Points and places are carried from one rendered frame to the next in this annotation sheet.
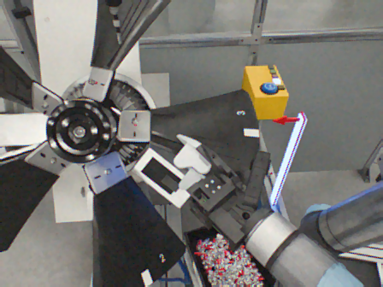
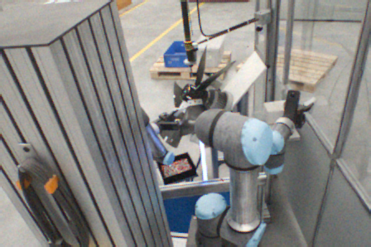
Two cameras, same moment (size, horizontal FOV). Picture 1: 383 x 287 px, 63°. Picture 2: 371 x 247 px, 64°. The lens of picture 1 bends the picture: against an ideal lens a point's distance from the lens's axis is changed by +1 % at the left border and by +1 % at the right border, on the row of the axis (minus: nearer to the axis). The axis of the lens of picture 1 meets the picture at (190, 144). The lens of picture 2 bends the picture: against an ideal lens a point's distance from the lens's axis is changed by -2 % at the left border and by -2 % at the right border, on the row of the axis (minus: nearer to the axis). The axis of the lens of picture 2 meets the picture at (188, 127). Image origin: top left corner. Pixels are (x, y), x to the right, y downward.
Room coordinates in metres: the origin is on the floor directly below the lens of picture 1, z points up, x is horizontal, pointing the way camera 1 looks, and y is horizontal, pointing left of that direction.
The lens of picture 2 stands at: (0.52, -1.48, 2.15)
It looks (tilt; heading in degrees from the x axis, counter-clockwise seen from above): 36 degrees down; 94
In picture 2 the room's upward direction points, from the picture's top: 8 degrees counter-clockwise
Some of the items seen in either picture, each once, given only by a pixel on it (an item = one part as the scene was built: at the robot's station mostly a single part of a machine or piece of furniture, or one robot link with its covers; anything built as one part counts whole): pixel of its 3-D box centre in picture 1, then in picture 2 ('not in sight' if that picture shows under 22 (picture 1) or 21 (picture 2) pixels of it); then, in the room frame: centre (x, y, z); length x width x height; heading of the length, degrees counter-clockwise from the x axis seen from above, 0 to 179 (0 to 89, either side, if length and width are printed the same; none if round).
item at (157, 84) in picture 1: (125, 94); (274, 125); (1.00, 0.26, 0.85); 0.36 x 0.24 x 0.03; 94
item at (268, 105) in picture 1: (262, 93); not in sight; (0.78, -0.23, 1.02); 0.16 x 0.10 x 0.11; 4
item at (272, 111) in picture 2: not in sight; (276, 110); (1.03, 0.34, 0.92); 0.17 x 0.16 x 0.11; 4
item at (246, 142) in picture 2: not in sight; (242, 189); (0.61, -0.82, 1.41); 0.15 x 0.12 x 0.55; 144
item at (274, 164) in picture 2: not in sight; (270, 157); (0.76, -0.59, 1.34); 0.11 x 0.08 x 0.11; 144
